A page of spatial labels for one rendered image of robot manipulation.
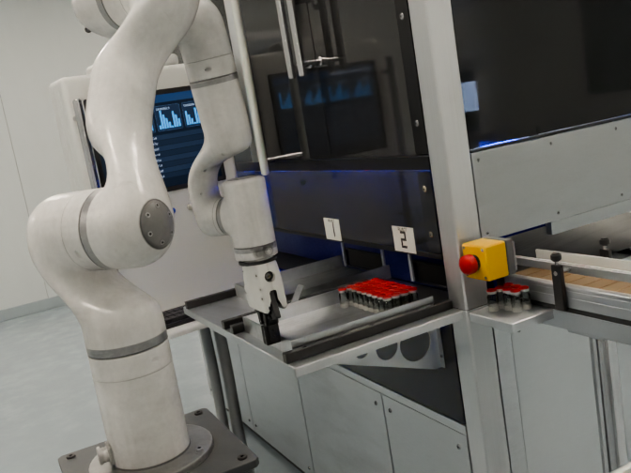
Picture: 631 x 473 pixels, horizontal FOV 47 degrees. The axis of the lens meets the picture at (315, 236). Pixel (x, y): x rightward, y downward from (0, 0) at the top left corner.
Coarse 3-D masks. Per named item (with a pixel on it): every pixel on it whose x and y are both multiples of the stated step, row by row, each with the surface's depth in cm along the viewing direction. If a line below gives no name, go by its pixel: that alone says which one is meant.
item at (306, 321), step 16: (288, 304) 168; (304, 304) 170; (320, 304) 171; (336, 304) 173; (416, 304) 153; (256, 320) 164; (288, 320) 166; (304, 320) 164; (320, 320) 162; (336, 320) 160; (352, 320) 158; (368, 320) 148; (256, 336) 157; (288, 336) 154; (304, 336) 141; (320, 336) 143
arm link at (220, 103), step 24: (192, 96) 133; (216, 96) 129; (240, 96) 132; (216, 120) 131; (240, 120) 132; (216, 144) 132; (240, 144) 133; (192, 168) 137; (216, 168) 140; (192, 192) 139; (216, 192) 143; (216, 216) 139
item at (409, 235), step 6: (396, 228) 167; (402, 228) 165; (408, 228) 163; (396, 234) 168; (402, 234) 166; (408, 234) 163; (396, 240) 168; (408, 240) 164; (414, 240) 162; (396, 246) 169; (408, 246) 164; (414, 246) 162; (414, 252) 163
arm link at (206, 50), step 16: (80, 0) 115; (96, 0) 113; (208, 0) 127; (80, 16) 116; (96, 16) 115; (208, 16) 125; (96, 32) 119; (112, 32) 118; (192, 32) 125; (208, 32) 126; (224, 32) 129; (192, 48) 127; (208, 48) 127; (224, 48) 129; (192, 64) 128; (208, 64) 128; (224, 64) 129; (192, 80) 130
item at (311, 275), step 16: (336, 256) 212; (288, 272) 205; (304, 272) 207; (320, 272) 209; (336, 272) 206; (352, 272) 202; (368, 272) 187; (384, 272) 189; (240, 288) 194; (288, 288) 196; (304, 288) 193; (320, 288) 181
